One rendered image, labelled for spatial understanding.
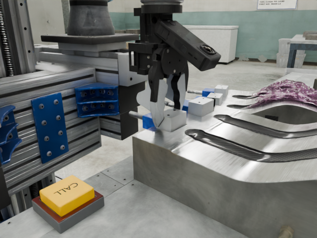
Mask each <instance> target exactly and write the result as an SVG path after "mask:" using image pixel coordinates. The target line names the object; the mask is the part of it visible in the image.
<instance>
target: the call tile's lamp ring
mask: <svg viewBox="0 0 317 238"><path fill-rule="evenodd" d="M94 194H95V195H96V197H94V198H93V199H91V200H90V201H88V202H86V203H84V204H83V205H81V206H79V207H77V208H76V209H74V210H73V211H71V212H69V213H67V214H66V215H64V216H62V217H59V216H58V215H57V214H55V213H54V212H53V211H52V210H51V209H50V208H48V207H47V206H46V205H45V204H44V203H42V202H41V201H40V200H39V199H40V198H41V197H40V196H38V197H36V198H34V199H32V200H33V201H34V202H35V203H36V204H37V205H38V206H40V207H41V208H42V209H43V210H44V211H45V212H46V213H47V214H49V215H50V216H51V217H52V218H53V219H55V220H56V221H57V222H58V223H60V222H62V221H63V220H65V219H66V218H68V217H70V216H71V215H73V214H75V213H76V212H78V211H80V210H81V209H83V208H85V207H86V206H88V205H90V204H91V203H93V202H94V201H96V200H98V199H99V198H101V197H103V195H102V194H100V193H98V192H97V191H95V190H94Z"/></svg>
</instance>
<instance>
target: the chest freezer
mask: <svg viewBox="0 0 317 238"><path fill-rule="evenodd" d="M184 27H185V28H186V29H188V30H189V31H190V32H192V33H193V34H194V35H196V36H197V37H198V38H200V39H201V40H202V41H203V42H204V43H206V44H207V45H209V46H210V47H212V48H213V49H214V50H216V52H218V53H219V54H220V55H221V58H220V60H219V62H225V65H227V63H228V62H233V60H234V59H235V51H236V42H237V33H238V28H239V26H229V25H184Z"/></svg>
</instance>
